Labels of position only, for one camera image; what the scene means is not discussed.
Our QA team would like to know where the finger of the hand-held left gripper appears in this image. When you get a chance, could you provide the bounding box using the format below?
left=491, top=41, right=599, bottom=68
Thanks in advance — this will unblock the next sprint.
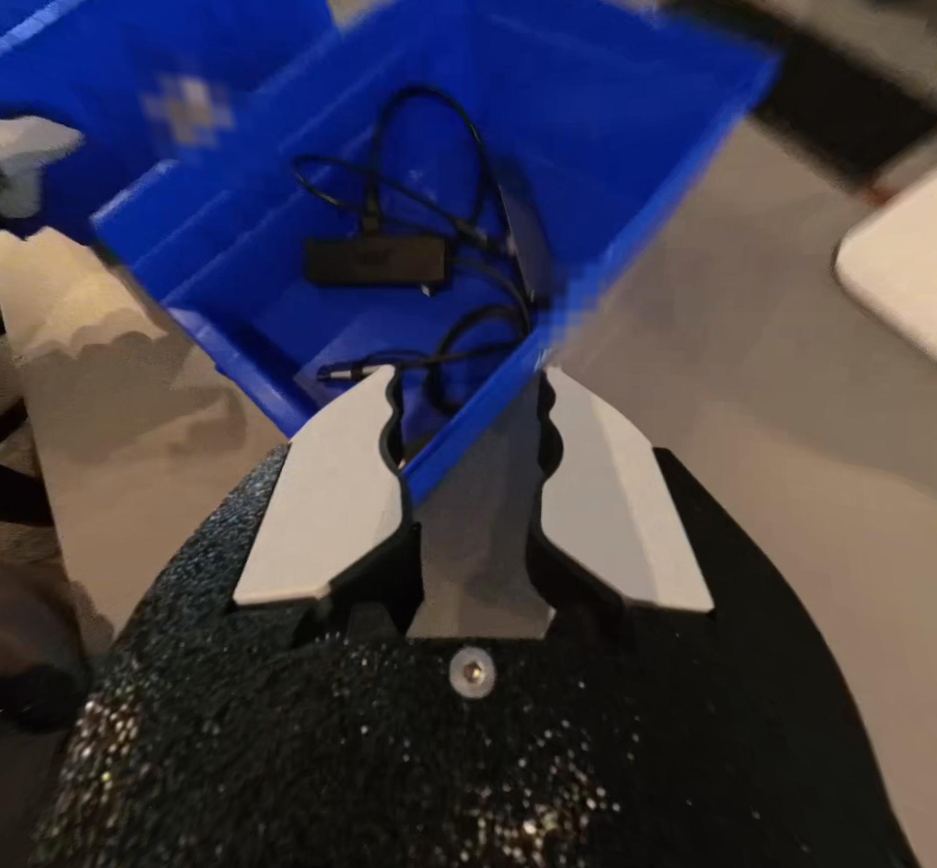
left=0, top=114, right=83, bottom=219

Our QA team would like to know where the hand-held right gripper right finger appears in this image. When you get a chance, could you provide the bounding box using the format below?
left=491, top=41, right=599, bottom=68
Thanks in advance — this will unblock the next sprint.
left=536, top=366, right=716, bottom=614

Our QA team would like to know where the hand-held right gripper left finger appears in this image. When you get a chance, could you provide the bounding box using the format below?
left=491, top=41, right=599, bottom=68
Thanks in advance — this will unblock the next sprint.
left=233, top=364, right=412, bottom=609

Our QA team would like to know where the black usb cable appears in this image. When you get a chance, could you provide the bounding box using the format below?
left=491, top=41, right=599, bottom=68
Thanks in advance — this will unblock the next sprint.
left=316, top=253, right=539, bottom=444
left=291, top=83, right=513, bottom=254

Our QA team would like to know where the blue plastic bin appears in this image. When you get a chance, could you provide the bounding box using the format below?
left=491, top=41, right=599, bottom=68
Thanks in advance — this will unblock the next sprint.
left=0, top=0, right=338, bottom=240
left=91, top=0, right=784, bottom=503

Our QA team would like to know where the black usb hub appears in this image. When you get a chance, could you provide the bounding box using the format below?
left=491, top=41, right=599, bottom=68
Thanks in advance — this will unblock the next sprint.
left=304, top=235, right=449, bottom=287

